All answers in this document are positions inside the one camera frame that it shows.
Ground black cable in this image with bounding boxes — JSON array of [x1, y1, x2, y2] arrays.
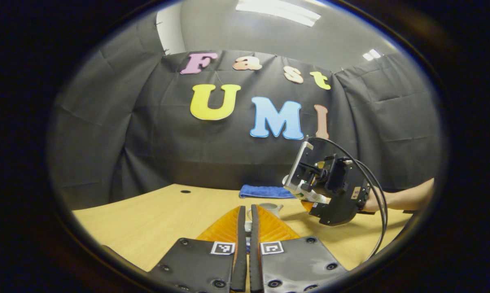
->
[[310, 137, 388, 259]]

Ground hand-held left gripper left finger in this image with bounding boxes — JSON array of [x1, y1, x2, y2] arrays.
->
[[147, 206, 248, 293]]

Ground white teacup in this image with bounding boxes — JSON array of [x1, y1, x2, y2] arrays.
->
[[247, 203, 284, 220]]

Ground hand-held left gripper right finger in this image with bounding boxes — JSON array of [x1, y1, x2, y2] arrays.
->
[[249, 204, 348, 293]]

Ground black backdrop cloth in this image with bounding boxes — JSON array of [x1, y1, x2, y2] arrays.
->
[[50, 14, 443, 210]]

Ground blue towel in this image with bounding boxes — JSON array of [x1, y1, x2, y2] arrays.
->
[[239, 184, 296, 199]]

